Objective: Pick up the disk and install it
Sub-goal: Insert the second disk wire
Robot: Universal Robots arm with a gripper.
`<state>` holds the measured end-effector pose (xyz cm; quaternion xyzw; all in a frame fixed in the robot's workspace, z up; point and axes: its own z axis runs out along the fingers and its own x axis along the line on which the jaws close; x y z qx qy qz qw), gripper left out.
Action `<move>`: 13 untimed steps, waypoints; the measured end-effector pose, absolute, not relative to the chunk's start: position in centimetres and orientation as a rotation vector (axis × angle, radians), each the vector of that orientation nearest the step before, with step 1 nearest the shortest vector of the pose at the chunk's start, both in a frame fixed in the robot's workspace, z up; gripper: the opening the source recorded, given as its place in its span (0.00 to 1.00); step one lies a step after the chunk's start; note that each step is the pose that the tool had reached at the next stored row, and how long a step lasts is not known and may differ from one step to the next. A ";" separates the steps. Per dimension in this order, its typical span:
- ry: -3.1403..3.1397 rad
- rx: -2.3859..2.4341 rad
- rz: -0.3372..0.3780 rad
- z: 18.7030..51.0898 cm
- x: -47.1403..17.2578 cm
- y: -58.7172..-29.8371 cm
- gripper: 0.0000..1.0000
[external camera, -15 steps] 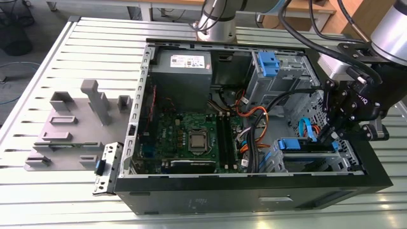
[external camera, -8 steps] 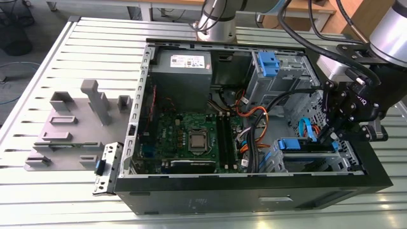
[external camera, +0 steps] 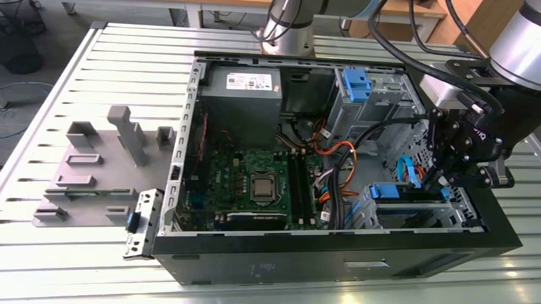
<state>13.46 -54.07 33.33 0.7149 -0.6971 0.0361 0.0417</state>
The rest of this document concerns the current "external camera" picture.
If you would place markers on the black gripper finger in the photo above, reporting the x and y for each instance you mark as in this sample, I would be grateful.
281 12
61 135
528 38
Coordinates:
480 177
450 139

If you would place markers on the hard disk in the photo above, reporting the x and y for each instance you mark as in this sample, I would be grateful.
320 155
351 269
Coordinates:
415 193

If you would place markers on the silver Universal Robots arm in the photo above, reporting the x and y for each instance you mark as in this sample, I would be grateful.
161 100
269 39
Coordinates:
291 35

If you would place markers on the metal disk bay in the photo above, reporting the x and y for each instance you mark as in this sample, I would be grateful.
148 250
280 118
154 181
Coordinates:
414 206

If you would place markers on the metal drive cage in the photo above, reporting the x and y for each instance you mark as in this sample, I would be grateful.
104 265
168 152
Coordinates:
367 114

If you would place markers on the blue drive cage latch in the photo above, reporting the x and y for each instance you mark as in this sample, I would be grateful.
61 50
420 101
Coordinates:
356 85

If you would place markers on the wooden cabinet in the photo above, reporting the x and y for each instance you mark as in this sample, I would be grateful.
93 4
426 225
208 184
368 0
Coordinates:
490 16

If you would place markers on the wooden desk white legs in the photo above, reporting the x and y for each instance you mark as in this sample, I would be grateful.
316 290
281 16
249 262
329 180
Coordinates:
396 31

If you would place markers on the black RAM slot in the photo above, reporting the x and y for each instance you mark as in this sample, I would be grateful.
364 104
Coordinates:
305 187
295 187

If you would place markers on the CPU socket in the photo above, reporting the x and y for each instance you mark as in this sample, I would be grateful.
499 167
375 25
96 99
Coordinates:
263 173

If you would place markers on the pale blue teach pendant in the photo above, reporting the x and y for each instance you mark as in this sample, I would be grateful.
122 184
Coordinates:
366 8

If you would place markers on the silver CPU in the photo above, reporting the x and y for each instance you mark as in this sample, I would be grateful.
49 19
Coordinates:
261 187

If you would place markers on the grey power supply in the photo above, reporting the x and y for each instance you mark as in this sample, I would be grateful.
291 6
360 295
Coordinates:
240 120

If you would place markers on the black PC case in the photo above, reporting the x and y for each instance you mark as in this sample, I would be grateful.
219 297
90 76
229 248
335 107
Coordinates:
295 256

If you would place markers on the black graphics card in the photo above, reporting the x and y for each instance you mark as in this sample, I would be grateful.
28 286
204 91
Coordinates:
257 221

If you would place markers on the green motherboard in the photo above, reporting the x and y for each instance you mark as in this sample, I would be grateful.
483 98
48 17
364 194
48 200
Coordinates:
228 177

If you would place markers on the grey parts rack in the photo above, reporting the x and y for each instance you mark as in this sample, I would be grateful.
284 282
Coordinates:
113 171

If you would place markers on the black waste bin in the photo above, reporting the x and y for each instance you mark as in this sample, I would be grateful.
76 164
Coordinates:
22 57

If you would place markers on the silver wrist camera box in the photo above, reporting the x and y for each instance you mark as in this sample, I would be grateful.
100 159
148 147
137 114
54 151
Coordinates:
439 92

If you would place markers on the white desk frame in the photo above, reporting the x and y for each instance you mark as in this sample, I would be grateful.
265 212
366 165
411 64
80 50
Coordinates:
192 17

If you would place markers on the metal expansion slot bracket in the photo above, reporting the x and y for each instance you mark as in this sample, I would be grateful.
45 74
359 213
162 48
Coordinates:
146 202

